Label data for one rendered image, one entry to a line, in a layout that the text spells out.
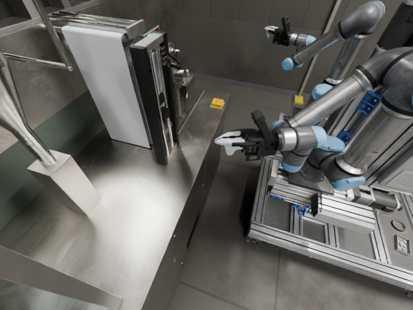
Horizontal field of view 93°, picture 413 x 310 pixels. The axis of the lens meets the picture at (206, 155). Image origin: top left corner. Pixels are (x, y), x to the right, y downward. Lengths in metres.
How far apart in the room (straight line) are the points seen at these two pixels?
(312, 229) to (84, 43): 1.74
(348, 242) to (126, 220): 1.54
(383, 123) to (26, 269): 0.93
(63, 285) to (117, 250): 0.38
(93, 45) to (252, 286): 1.67
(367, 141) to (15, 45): 1.24
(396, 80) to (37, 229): 1.30
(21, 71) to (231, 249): 1.61
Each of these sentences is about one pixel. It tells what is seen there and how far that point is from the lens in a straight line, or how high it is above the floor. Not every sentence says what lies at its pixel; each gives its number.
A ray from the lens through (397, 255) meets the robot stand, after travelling 2.03.
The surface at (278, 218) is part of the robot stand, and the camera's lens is 1.70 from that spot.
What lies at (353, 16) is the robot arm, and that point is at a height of 1.42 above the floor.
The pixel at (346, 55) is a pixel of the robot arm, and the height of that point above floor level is 1.22.
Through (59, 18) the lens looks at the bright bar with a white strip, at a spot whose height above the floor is 1.45.
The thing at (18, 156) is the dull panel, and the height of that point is 1.09.
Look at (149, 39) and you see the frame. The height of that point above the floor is 1.44.
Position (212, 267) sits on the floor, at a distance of 1.71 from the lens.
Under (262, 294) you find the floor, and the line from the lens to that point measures 1.73.
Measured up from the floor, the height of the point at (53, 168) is 1.17.
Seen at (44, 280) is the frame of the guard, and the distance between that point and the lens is 0.45.
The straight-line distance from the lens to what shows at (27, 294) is 0.46.
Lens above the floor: 1.67
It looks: 48 degrees down
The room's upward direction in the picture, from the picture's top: 2 degrees clockwise
